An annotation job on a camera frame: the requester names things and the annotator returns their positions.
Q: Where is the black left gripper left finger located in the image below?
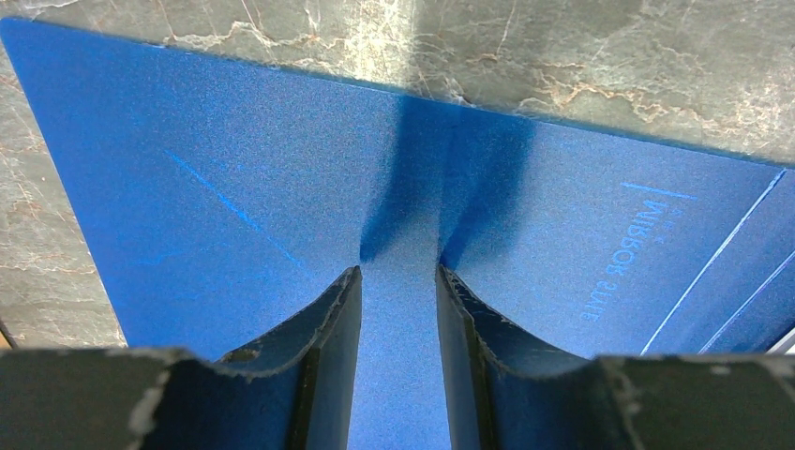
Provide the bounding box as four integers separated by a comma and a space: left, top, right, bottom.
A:
1, 267, 362, 449

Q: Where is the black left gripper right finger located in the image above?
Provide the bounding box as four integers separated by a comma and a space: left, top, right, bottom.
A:
436, 266, 794, 449

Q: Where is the blue plastic folder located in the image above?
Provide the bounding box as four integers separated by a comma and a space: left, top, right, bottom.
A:
1, 18, 794, 449

